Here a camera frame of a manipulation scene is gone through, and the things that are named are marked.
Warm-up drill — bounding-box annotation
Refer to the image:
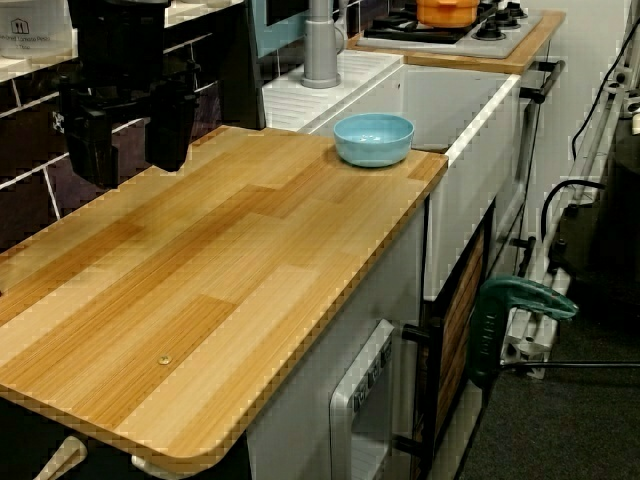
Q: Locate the light blue bowl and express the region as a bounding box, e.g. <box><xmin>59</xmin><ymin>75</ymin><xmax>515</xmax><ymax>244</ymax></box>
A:
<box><xmin>333</xmin><ymin>112</ymin><xmax>415</xmax><ymax>168</ymax></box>

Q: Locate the black cooktop grate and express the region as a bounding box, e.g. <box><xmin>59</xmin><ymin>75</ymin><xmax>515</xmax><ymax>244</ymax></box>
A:
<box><xmin>363</xmin><ymin>13</ymin><xmax>485</xmax><ymax>44</ymax></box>

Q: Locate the orange toy pot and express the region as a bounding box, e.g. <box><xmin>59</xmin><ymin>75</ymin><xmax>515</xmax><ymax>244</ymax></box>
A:
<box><xmin>415</xmin><ymin>0</ymin><xmax>481</xmax><ymax>29</ymax></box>

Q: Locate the white clamp handle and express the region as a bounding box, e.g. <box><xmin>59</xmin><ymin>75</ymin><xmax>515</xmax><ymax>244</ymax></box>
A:
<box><xmin>130</xmin><ymin>451</ymin><xmax>167</xmax><ymax>474</ymax></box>
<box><xmin>33</xmin><ymin>434</ymin><xmax>90</xmax><ymax>480</ymax></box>

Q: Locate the black oven handle bar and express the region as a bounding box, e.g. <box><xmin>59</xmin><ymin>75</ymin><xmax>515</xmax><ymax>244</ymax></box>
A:
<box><xmin>518</xmin><ymin>58</ymin><xmax>567</xmax><ymax>105</ymax></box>

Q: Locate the black cabinet door handle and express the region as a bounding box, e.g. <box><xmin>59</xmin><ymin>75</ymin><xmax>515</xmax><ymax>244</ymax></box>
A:
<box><xmin>393</xmin><ymin>322</ymin><xmax>444</xmax><ymax>454</ymax></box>

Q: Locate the white plastic jar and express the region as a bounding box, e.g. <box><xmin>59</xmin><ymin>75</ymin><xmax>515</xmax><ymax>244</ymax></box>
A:
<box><xmin>0</xmin><ymin>0</ymin><xmax>80</xmax><ymax>59</ymax></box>

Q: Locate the thick black looped cable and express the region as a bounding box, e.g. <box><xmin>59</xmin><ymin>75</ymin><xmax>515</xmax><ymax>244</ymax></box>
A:
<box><xmin>541</xmin><ymin>178</ymin><xmax>609</xmax><ymax>244</ymax></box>

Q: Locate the grey toy faucet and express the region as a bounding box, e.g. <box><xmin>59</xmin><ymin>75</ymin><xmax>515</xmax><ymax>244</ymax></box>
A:
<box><xmin>301</xmin><ymin>0</ymin><xmax>350</xmax><ymax>90</ymax></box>

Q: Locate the green bar clamp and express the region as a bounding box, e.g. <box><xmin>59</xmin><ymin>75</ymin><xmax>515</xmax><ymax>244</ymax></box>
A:
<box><xmin>471</xmin><ymin>276</ymin><xmax>582</xmax><ymax>390</ymax></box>

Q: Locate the white toy kitchen cabinet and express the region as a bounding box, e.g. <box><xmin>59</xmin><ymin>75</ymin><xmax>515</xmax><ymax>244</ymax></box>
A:
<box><xmin>243</xmin><ymin>197</ymin><xmax>432</xmax><ymax>480</ymax></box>

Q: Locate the light wooden wall shelf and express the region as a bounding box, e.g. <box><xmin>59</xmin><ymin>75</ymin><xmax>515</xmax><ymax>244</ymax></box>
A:
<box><xmin>0</xmin><ymin>0</ymin><xmax>249</xmax><ymax>84</ymax></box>

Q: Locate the black vertical panel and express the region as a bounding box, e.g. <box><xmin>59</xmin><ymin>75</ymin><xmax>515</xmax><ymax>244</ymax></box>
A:
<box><xmin>218</xmin><ymin>0</ymin><xmax>267</xmax><ymax>130</ymax></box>

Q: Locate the white toy sink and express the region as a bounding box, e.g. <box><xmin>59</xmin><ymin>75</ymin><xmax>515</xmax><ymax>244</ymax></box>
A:
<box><xmin>262</xmin><ymin>49</ymin><xmax>524</xmax><ymax>302</ymax></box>

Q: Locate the grey toy dishwasher panel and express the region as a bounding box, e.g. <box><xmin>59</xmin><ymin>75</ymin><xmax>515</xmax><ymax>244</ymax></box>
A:
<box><xmin>328</xmin><ymin>318</ymin><xmax>397</xmax><ymax>480</ymax></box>

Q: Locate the aluminium extrusion frame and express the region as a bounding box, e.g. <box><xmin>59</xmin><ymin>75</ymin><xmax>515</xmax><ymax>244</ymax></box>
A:
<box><xmin>499</xmin><ymin>47</ymin><xmax>640</xmax><ymax>379</ymax></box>

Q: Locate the wooden slat cabinet door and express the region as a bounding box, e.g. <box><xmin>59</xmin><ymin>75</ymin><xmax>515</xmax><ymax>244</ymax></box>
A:
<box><xmin>433</xmin><ymin>228</ymin><xmax>487</xmax><ymax>442</ymax></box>

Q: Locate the thin black hanging cable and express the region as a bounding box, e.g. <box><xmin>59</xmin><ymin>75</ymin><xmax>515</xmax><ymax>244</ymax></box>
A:
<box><xmin>571</xmin><ymin>0</ymin><xmax>640</xmax><ymax>152</ymax></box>

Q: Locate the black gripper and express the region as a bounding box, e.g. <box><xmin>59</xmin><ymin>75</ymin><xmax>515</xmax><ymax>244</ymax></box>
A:
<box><xmin>57</xmin><ymin>0</ymin><xmax>202</xmax><ymax>190</ymax></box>

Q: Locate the grey toy cooktop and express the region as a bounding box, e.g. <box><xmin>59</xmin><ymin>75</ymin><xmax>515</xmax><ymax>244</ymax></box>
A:
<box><xmin>355</xmin><ymin>8</ymin><xmax>544</xmax><ymax>59</ymax></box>

